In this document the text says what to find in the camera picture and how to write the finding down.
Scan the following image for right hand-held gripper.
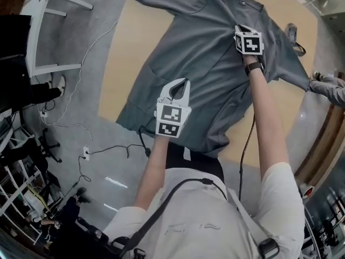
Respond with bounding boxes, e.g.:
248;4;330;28
233;24;265;57

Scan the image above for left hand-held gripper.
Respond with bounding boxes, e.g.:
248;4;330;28
154;77;193;140

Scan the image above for grey fabric belt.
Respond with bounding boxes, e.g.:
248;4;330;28
284;22;307;57

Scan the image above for grey robe garment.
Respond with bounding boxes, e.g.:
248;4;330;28
115;0;311;159

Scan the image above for person's left forearm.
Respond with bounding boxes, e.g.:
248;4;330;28
133;136;173;208

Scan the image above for person's right forearm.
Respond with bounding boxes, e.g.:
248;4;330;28
241;54;291;182

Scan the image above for person's black trousers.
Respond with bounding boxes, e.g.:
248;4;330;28
165;141;225;185

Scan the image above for curved wooden boards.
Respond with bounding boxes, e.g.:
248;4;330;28
293;101;345;185

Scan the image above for person's white shirt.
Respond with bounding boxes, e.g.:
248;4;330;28
103;162;307;259

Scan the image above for black swivel chair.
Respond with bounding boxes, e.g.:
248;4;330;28
0;127;63;178

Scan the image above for red white cup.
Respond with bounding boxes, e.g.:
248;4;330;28
303;183;316;199

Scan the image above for white side table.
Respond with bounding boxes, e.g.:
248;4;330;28
20;0;94;77

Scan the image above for black equipment pack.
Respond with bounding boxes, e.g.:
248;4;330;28
75;217;148;259

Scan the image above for white shelf rack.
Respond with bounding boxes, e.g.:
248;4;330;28
0;117;56;246

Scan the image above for brown strap wristwatch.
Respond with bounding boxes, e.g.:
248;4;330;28
244;60;265;77

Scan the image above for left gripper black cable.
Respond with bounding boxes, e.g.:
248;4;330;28
85;125;152;159

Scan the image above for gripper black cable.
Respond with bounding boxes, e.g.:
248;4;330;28
238;116;257;209
85;125;152;159

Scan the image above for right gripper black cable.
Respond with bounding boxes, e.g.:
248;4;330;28
238;116;257;209

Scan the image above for black shoulder strap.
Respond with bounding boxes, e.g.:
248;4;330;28
107;178;229;259

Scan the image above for long white cable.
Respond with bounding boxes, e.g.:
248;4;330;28
40;19;120;126

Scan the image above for grey harness strap black buckle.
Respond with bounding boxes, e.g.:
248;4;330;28
227;187;281;259

